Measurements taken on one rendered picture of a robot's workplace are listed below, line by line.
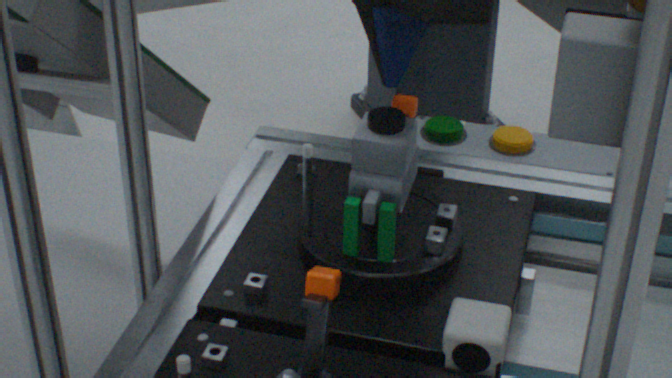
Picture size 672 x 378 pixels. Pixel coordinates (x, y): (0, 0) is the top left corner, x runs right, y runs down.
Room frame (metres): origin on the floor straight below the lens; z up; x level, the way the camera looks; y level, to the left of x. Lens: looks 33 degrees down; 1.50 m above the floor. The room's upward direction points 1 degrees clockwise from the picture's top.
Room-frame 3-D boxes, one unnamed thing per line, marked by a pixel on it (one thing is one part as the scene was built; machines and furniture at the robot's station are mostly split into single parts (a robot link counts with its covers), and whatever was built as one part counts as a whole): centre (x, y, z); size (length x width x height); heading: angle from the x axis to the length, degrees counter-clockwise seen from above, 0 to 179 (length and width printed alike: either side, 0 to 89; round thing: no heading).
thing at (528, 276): (0.69, -0.16, 0.95); 0.01 x 0.01 x 0.04; 75
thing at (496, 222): (0.73, -0.04, 0.96); 0.24 x 0.24 x 0.02; 75
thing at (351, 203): (0.69, -0.01, 1.01); 0.01 x 0.01 x 0.05; 75
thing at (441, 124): (0.93, -0.11, 0.96); 0.04 x 0.04 x 0.02
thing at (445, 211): (0.73, -0.09, 1.00); 0.02 x 0.01 x 0.02; 165
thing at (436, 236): (0.69, -0.08, 1.00); 0.02 x 0.01 x 0.02; 165
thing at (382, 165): (0.72, -0.04, 1.06); 0.08 x 0.04 x 0.07; 165
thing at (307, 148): (0.71, 0.02, 1.03); 0.01 x 0.01 x 0.08; 75
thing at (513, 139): (0.91, -0.17, 0.96); 0.04 x 0.04 x 0.02
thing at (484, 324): (0.61, -0.11, 0.97); 0.05 x 0.05 x 0.04; 75
